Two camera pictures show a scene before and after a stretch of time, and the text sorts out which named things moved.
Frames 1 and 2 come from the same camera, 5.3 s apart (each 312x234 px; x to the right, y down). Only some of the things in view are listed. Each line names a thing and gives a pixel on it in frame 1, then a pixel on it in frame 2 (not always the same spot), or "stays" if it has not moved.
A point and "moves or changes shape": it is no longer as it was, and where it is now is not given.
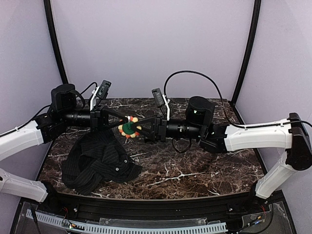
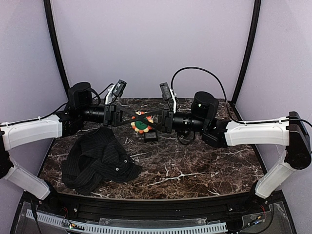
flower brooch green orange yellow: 127,128 moves or changes shape
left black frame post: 47,5 stays
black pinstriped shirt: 93,157 stays
